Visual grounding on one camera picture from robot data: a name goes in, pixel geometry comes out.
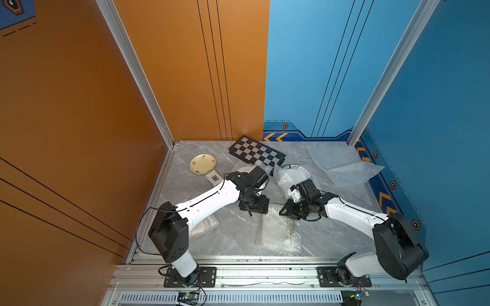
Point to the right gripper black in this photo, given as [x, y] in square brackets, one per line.
[288, 211]

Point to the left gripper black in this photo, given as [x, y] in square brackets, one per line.
[262, 208]

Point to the patterned plate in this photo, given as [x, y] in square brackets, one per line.
[292, 174]

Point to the bubble wrap sheet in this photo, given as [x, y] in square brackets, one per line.
[342, 164]

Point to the cream yellow dinner plate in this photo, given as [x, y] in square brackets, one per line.
[203, 164]

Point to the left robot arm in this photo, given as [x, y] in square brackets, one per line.
[172, 224]

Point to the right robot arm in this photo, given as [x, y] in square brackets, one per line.
[398, 248]

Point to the black white checkerboard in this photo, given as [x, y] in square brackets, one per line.
[253, 152]

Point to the small square marker tile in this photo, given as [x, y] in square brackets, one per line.
[214, 178]

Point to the right circuit board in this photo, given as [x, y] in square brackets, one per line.
[354, 298]

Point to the circuit board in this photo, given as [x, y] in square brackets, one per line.
[188, 298]
[354, 298]

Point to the left circuit board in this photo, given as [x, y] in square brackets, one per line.
[188, 298]

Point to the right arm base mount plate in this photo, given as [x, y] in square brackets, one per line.
[336, 277]

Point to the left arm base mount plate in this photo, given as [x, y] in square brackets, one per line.
[202, 277]

